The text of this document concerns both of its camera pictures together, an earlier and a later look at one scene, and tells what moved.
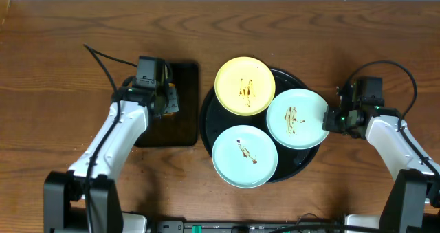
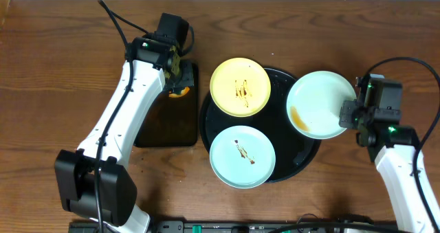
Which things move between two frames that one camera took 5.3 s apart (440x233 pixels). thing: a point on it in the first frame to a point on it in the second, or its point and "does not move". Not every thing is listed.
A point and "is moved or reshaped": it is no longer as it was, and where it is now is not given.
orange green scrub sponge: [172, 105] to [183, 91]
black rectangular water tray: [180, 129] does not move
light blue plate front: [245, 156] does not move
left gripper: [172, 97] to [182, 80]
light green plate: [295, 119] is moved or reshaped
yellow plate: [245, 86] does not move
